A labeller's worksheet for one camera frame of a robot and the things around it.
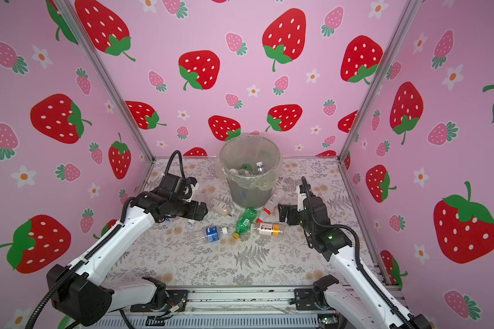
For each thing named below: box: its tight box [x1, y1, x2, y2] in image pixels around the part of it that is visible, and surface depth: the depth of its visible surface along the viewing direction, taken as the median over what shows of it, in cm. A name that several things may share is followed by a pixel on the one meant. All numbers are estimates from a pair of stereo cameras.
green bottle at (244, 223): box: [231, 207, 258, 240], surface depth 91 cm
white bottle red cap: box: [255, 188, 286, 224], surface depth 98 cm
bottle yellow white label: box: [250, 222, 284, 237], surface depth 89 cm
